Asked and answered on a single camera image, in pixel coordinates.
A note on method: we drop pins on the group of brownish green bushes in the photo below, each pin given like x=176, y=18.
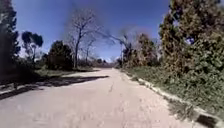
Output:
x=140, y=51

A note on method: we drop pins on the tall bare tree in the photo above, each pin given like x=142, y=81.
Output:
x=80, y=36

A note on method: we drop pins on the pale grey paved path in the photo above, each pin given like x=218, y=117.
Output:
x=93, y=103

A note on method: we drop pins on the dark round bush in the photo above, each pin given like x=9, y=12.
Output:
x=60, y=56

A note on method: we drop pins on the grass strip with low plants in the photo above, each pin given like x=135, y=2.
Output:
x=56, y=71

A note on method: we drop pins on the pale stone kerb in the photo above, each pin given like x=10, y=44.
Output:
x=166, y=96

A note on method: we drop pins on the pine tree with thin trunk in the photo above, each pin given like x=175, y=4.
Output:
x=31, y=41

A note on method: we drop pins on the green overgrown verge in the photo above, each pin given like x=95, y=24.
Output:
x=193, y=86

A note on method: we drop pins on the big green conifer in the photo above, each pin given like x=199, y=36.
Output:
x=196, y=36

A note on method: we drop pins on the tall dark tree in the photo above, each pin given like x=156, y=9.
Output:
x=7, y=40

